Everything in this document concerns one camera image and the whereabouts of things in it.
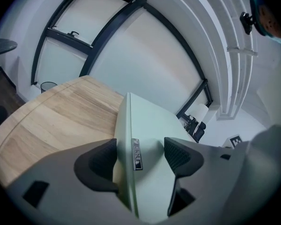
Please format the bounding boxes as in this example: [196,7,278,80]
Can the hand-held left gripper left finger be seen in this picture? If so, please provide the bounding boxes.
[7,138,136,225]

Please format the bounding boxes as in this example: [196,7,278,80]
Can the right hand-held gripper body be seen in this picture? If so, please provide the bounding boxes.
[222,134,244,149]

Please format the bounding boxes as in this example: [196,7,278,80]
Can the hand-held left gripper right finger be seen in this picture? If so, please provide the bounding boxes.
[164,136,251,224]

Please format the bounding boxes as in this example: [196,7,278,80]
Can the pale green box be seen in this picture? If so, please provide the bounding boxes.
[112,92,198,225]

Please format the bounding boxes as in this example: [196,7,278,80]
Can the black office chair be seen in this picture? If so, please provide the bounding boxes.
[187,120,207,143]

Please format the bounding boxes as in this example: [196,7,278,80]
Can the black framed window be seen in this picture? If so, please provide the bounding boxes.
[175,78,214,122]
[30,0,148,86]

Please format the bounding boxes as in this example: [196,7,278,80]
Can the wooden table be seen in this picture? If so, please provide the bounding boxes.
[0,75,125,188]

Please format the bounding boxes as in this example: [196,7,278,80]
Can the black mesh wastebasket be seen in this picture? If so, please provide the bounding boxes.
[40,81,58,94]

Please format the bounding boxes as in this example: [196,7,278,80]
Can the person's head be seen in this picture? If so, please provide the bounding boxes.
[249,0,281,45]

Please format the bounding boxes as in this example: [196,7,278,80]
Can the round black marble side table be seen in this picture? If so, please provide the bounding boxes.
[0,38,18,59]

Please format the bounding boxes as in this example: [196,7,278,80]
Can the white ceiling bracket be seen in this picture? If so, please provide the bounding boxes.
[226,46,259,57]

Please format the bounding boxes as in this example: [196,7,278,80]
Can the black head-worn camera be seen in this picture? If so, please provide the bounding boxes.
[239,11,255,36]

